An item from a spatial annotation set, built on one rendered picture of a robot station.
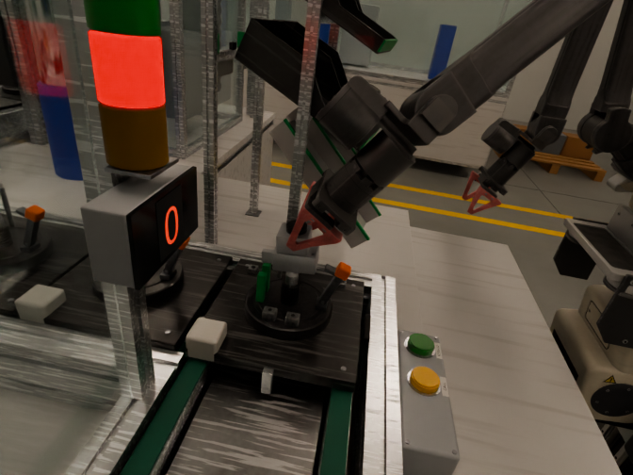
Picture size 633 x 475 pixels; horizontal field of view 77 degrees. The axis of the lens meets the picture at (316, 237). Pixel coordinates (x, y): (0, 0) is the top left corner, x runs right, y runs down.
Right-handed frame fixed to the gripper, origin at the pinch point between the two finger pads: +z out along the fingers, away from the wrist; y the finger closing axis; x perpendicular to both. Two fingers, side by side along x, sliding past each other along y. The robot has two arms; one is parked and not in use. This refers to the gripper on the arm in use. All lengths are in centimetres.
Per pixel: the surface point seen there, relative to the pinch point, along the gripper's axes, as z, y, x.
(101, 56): -12.4, 20.2, -24.8
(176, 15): 19, -87, -57
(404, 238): 7, -52, 36
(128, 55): -13.7, 19.9, -23.4
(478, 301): -3, -28, 48
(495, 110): -42, -388, 143
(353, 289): 5.3, -8.1, 16.6
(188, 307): 19.8, 4.5, -4.1
